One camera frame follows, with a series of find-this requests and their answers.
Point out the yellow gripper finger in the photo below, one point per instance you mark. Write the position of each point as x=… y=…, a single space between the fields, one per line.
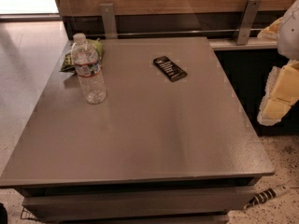
x=270 y=32
x=281 y=93

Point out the left metal wall bracket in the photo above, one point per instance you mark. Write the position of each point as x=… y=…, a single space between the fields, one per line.
x=109 y=20

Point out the grey table with drawers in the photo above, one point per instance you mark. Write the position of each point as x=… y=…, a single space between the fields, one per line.
x=154 y=151

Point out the metal wall bracket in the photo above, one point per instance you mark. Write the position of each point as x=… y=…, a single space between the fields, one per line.
x=242 y=33
x=109 y=20

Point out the green snack bag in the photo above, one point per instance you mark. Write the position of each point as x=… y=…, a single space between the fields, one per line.
x=68 y=67

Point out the clear plastic water bottle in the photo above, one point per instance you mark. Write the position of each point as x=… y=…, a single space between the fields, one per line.
x=86 y=61

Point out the black white power strip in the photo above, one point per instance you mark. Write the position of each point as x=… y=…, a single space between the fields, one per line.
x=267 y=195

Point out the black rxbar chocolate bar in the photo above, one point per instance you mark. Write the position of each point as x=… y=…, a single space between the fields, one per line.
x=172 y=71

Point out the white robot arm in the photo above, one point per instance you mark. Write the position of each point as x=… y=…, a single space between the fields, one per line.
x=289 y=46

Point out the right metal wall bracket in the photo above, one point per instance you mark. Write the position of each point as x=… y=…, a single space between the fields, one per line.
x=242 y=33

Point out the horizontal metal rail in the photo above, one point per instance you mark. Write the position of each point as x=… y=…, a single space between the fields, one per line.
x=213 y=34

